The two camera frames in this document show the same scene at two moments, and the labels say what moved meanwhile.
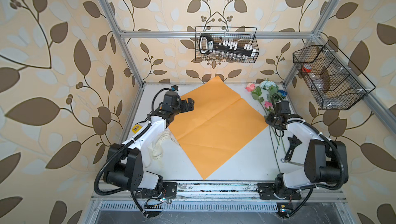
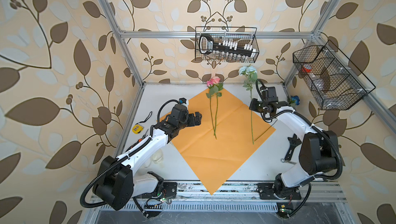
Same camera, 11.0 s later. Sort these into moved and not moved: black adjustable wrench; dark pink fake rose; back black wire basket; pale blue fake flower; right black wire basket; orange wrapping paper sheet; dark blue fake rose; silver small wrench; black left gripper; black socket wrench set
Moved: black left gripper; dark blue fake rose; orange wrapping paper sheet; pale blue fake flower; dark pink fake rose
Not moved: black adjustable wrench; back black wire basket; silver small wrench; black socket wrench set; right black wire basket
